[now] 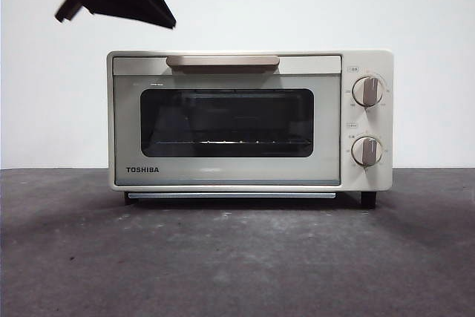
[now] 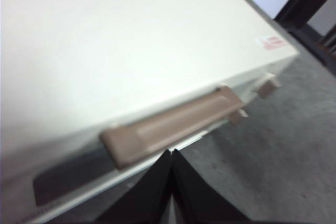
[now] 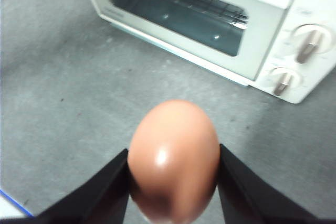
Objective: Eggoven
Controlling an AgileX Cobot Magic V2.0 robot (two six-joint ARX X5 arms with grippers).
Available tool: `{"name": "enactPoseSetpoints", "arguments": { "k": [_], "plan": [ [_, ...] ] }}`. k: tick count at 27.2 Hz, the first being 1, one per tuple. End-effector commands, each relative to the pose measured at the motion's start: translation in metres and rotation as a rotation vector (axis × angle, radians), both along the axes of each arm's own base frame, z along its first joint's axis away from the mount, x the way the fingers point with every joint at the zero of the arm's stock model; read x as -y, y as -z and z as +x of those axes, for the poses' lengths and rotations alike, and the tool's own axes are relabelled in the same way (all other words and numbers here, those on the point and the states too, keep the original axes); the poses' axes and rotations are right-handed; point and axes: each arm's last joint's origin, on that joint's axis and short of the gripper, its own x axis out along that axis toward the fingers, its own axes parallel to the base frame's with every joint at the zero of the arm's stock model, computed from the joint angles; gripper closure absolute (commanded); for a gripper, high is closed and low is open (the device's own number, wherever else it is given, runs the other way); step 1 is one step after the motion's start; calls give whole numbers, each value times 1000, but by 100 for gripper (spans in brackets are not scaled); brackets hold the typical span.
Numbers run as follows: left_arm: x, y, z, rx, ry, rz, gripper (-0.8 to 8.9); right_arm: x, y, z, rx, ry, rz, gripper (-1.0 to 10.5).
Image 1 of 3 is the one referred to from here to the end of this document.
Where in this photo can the cream glass oven door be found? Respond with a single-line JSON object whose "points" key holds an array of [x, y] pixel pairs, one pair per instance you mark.
{"points": [[128, 127]]}

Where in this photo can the cream round oven knob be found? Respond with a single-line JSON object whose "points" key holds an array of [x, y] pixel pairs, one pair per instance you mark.
{"points": [[366, 151], [367, 91]]}

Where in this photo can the cream Toshiba toaster oven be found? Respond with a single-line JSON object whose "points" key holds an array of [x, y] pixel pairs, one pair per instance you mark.
{"points": [[387, 127]]}

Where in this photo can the silver oven crumb tray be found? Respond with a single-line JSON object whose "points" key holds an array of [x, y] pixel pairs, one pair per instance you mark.
{"points": [[185, 195]]}

